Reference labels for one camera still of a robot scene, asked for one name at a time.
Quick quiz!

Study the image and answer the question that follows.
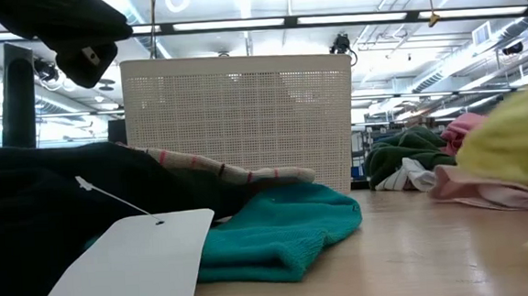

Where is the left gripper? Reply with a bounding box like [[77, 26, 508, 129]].
[[0, 0, 135, 55]]

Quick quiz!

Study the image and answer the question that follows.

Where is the black garment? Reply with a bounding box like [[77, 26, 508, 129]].
[[0, 130, 274, 296]]

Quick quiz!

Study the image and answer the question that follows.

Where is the cream striped sock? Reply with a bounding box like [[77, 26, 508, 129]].
[[115, 130, 316, 195]]

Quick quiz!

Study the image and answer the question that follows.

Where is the white perforated plastic basket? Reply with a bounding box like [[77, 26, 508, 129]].
[[119, 46, 360, 208]]

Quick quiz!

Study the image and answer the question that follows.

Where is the white paper tag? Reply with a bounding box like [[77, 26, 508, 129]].
[[16, 167, 221, 296]]

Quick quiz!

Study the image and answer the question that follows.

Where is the teal sock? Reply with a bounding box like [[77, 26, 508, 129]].
[[81, 178, 368, 296]]

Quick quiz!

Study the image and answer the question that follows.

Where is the coral pink garment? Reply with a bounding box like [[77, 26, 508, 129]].
[[438, 111, 490, 158]]

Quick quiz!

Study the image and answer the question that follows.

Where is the pale pink garment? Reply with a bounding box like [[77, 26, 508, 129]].
[[427, 159, 528, 223]]

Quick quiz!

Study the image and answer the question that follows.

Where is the yellow garment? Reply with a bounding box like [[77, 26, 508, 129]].
[[451, 84, 528, 274]]

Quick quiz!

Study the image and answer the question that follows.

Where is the black ceiling device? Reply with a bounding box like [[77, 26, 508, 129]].
[[500, 39, 525, 56], [33, 57, 61, 85]]

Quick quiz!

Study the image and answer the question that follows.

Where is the black upright pillar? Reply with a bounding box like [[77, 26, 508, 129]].
[[0, 40, 40, 151]]

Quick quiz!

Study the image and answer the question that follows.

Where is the black monitor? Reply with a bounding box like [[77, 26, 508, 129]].
[[105, 118, 127, 147]]

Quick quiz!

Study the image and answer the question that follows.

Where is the shelf with blue bins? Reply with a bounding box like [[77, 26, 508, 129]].
[[348, 123, 372, 183]]

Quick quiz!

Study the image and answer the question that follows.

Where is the white grey garment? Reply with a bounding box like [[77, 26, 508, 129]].
[[385, 155, 438, 194]]

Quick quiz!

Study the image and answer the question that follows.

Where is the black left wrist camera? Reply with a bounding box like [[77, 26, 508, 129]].
[[54, 39, 122, 92]]

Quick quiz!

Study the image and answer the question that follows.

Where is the black hanging cable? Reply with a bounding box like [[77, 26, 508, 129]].
[[147, 0, 163, 60]]

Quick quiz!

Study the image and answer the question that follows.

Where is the white hanging ring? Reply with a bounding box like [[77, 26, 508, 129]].
[[164, 0, 192, 15]]

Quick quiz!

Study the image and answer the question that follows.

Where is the black aluminium rig frame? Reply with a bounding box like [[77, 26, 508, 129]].
[[0, 0, 528, 49]]

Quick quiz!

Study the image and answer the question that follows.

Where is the black overhead camera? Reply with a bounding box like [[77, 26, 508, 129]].
[[328, 31, 360, 68]]

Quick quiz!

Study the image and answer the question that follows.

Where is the yellow hanging cord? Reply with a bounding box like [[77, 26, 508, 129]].
[[425, 0, 442, 28]]

